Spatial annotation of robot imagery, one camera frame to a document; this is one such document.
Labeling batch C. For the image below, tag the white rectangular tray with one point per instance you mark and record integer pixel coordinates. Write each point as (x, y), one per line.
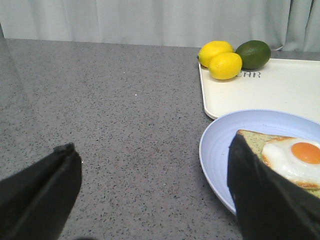
(286, 85)

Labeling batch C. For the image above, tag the fried egg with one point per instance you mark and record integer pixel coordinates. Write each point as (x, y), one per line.
(296, 159)

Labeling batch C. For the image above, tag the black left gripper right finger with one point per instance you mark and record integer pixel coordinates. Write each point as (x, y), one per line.
(268, 206)

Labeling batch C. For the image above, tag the grey curtain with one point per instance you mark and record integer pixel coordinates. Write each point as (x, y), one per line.
(288, 25)

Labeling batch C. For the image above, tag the front yellow lemon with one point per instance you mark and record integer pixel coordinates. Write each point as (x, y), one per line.
(225, 66)

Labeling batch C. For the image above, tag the light blue plate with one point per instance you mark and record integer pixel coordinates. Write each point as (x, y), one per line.
(217, 137)

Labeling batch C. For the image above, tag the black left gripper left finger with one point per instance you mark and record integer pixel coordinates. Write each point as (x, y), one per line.
(35, 203)

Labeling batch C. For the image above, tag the bottom bread slice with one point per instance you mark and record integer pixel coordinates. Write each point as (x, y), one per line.
(257, 140)

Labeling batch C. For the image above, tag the rear yellow lemon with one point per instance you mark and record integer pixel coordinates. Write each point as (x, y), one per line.
(212, 49)

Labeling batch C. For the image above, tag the green lime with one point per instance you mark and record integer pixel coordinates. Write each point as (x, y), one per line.
(254, 54)

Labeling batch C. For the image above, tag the yellow lemon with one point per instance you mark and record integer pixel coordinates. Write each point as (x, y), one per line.
(225, 66)
(212, 49)

